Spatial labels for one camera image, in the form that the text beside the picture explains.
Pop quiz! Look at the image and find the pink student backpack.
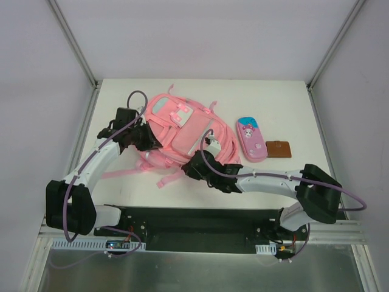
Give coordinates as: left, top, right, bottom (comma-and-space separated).
102, 92, 240, 188

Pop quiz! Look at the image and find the pink cartoon pencil case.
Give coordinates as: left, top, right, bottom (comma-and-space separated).
236, 116, 267, 162

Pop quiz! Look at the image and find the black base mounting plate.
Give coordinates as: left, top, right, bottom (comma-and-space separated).
93, 207, 309, 254

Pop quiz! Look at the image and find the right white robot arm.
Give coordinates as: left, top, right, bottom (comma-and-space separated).
181, 150, 341, 240

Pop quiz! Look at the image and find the white cable duct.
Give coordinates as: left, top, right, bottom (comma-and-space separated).
52, 238, 146, 252
255, 243, 277, 256

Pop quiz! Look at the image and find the right white cable duct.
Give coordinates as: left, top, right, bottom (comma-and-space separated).
255, 243, 277, 256

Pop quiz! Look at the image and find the brown leather wallet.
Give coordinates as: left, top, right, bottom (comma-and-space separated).
266, 141, 292, 158

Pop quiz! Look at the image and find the left white cable duct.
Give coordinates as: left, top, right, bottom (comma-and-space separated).
52, 238, 146, 252

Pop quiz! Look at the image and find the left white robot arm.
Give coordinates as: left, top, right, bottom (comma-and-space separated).
46, 108, 161, 242

